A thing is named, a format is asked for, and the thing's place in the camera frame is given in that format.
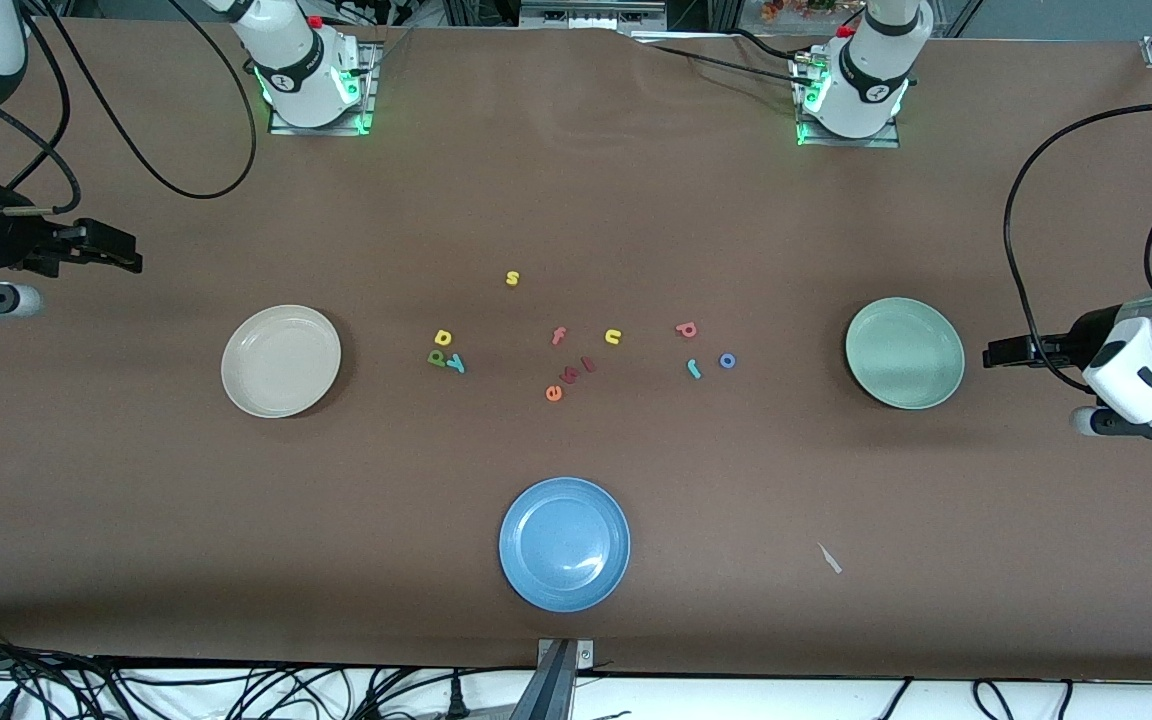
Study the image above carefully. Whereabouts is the green round plate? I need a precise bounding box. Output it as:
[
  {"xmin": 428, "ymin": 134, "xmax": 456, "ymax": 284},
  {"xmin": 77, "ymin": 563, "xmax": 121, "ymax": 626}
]
[{"xmin": 845, "ymin": 297, "xmax": 966, "ymax": 410}]

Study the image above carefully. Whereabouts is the beige round plate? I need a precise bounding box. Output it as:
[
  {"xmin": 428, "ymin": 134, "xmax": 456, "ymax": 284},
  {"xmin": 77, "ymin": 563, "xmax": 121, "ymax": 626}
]
[{"xmin": 221, "ymin": 305, "xmax": 343, "ymax": 419}]

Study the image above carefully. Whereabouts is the brown paper table cover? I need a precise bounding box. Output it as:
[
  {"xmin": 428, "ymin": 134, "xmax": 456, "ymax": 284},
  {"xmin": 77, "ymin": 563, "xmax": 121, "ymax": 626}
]
[{"xmin": 0, "ymin": 15, "xmax": 1152, "ymax": 681}]

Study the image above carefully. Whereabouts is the orange decorative item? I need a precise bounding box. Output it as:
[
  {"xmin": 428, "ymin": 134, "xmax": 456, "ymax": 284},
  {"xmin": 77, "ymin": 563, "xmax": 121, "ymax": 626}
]
[{"xmin": 761, "ymin": 0, "xmax": 837, "ymax": 23}]

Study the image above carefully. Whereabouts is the blue round plate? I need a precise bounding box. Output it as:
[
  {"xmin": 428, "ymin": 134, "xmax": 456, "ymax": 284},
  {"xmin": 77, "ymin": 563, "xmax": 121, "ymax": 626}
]
[{"xmin": 499, "ymin": 477, "xmax": 631, "ymax": 613}]

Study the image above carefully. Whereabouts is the grey metal box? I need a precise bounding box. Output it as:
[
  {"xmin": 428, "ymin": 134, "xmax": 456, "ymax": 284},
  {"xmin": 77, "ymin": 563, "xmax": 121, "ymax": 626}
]
[{"xmin": 519, "ymin": 0, "xmax": 667, "ymax": 31}]

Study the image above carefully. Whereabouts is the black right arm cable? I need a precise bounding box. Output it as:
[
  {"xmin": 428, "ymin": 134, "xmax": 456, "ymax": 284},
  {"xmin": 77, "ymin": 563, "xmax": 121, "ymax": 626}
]
[{"xmin": 0, "ymin": 0, "xmax": 259, "ymax": 216}]

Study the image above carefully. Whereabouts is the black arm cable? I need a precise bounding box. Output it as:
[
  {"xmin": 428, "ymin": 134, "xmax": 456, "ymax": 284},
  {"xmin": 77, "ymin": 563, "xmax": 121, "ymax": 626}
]
[
  {"xmin": 1003, "ymin": 103, "xmax": 1152, "ymax": 393},
  {"xmin": 0, "ymin": 0, "xmax": 259, "ymax": 216}
]

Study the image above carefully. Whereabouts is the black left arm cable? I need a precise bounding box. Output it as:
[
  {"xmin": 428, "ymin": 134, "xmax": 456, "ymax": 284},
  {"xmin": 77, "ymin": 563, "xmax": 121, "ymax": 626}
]
[{"xmin": 1003, "ymin": 103, "xmax": 1152, "ymax": 393}]

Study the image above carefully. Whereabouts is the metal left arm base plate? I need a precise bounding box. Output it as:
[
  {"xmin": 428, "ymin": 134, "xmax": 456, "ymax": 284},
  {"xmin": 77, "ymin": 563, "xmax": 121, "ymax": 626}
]
[{"xmin": 794, "ymin": 55, "xmax": 902, "ymax": 149}]

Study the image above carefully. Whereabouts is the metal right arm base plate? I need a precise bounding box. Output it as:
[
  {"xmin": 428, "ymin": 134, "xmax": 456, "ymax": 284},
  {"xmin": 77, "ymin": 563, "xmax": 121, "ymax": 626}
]
[{"xmin": 268, "ymin": 40, "xmax": 379, "ymax": 136}]

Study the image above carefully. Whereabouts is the thin black cable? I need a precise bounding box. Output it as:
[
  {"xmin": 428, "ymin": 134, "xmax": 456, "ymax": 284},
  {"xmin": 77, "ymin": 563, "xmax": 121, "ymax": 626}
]
[
  {"xmin": 636, "ymin": 40, "xmax": 812, "ymax": 89},
  {"xmin": 726, "ymin": 28, "xmax": 817, "ymax": 66}
]

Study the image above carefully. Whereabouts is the grey metal camera post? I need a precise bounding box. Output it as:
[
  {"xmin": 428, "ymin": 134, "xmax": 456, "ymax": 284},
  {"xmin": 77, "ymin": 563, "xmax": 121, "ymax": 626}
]
[{"xmin": 511, "ymin": 637, "xmax": 597, "ymax": 720}]

